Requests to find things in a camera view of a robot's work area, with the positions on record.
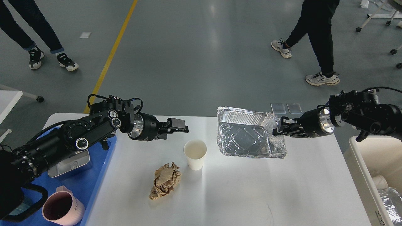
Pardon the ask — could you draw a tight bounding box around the white side table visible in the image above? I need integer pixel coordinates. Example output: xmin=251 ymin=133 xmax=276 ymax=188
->
xmin=0 ymin=90 xmax=23 ymax=124

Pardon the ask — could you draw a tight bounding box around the stainless steel square tray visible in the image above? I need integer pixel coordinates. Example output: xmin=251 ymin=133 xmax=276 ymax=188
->
xmin=47 ymin=150 xmax=92 ymax=180

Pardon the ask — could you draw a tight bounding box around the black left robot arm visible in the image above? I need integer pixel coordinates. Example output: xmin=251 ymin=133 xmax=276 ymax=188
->
xmin=0 ymin=94 xmax=189 ymax=222

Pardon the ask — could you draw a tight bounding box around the aluminium foil tray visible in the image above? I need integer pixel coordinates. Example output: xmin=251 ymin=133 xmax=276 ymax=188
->
xmin=217 ymin=107 xmax=287 ymax=159

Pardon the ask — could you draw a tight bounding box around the white wheeled frame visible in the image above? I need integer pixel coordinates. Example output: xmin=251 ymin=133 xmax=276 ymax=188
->
xmin=356 ymin=0 xmax=402 ymax=69

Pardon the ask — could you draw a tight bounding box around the teal ceramic mug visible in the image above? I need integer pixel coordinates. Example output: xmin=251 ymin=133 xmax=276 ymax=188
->
xmin=9 ymin=202 xmax=32 ymax=216

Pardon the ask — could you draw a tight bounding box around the pink plastic mug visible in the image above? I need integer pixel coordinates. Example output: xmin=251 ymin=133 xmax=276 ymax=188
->
xmin=42 ymin=186 xmax=85 ymax=226

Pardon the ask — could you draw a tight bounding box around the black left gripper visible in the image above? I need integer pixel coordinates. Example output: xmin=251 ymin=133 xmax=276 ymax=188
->
xmin=128 ymin=113 xmax=189 ymax=141

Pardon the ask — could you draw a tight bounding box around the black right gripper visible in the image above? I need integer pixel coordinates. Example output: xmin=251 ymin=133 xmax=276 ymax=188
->
xmin=273 ymin=108 xmax=334 ymax=138

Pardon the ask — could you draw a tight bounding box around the crumpled foil in bin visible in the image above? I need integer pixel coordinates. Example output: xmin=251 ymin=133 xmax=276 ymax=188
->
xmin=378 ymin=187 xmax=402 ymax=226

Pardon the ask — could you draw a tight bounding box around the crumpled brown paper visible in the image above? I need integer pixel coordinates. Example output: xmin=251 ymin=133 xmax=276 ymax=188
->
xmin=149 ymin=162 xmax=182 ymax=199

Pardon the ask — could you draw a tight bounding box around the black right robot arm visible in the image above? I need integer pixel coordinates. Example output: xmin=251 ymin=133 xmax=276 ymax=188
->
xmin=273 ymin=86 xmax=402 ymax=142

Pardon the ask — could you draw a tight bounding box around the person in black trousers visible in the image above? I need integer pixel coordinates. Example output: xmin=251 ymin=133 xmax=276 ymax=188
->
xmin=270 ymin=0 xmax=340 ymax=86

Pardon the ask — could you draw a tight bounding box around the person in dark jeans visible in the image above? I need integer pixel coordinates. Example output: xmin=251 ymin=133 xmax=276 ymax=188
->
xmin=0 ymin=0 xmax=79 ymax=72

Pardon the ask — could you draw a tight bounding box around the white paper cup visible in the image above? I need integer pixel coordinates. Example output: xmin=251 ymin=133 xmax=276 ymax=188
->
xmin=184 ymin=140 xmax=207 ymax=171

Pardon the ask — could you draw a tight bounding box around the white cup in bin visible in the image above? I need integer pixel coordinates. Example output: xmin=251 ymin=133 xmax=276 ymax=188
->
xmin=372 ymin=175 xmax=389 ymax=190

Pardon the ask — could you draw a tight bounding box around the cream plastic bin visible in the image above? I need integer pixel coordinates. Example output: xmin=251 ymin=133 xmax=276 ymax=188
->
xmin=343 ymin=136 xmax=402 ymax=226

